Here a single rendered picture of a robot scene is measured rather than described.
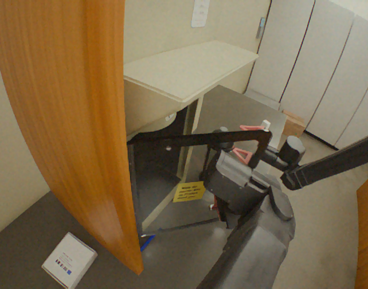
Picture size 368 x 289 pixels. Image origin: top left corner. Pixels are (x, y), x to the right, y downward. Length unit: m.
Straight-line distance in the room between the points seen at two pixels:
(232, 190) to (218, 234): 0.48
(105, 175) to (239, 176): 0.19
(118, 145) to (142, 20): 0.17
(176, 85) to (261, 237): 0.18
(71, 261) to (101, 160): 0.54
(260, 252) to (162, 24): 0.32
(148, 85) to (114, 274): 0.59
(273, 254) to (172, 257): 0.51
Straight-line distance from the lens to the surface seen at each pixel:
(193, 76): 0.25
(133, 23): 0.27
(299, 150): 0.61
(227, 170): 0.29
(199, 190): 0.47
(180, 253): 0.70
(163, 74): 0.24
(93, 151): 0.19
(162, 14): 0.32
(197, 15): 0.40
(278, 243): 0.22
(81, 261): 0.68
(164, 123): 0.47
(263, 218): 0.23
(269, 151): 0.66
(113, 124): 0.17
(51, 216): 0.82
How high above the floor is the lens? 1.60
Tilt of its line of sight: 42 degrees down
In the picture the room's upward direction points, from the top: 10 degrees clockwise
